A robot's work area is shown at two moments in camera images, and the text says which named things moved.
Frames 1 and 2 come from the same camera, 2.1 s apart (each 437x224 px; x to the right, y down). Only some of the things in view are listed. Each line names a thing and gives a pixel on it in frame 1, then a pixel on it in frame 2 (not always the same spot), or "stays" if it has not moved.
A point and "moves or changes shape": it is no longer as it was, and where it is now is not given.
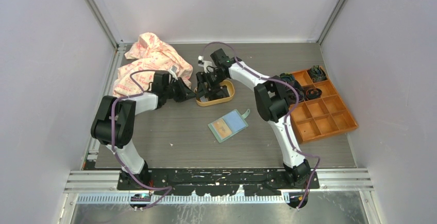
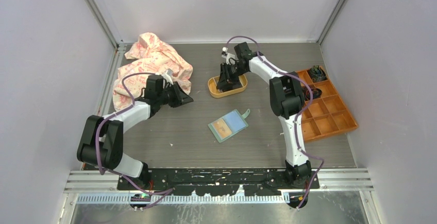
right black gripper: (201, 78) to (226, 80)
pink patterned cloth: (134, 76) stays
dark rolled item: (313, 93) stays
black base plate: (221, 182) stays
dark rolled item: (317, 73) stays
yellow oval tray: (229, 84) moves or changes shape
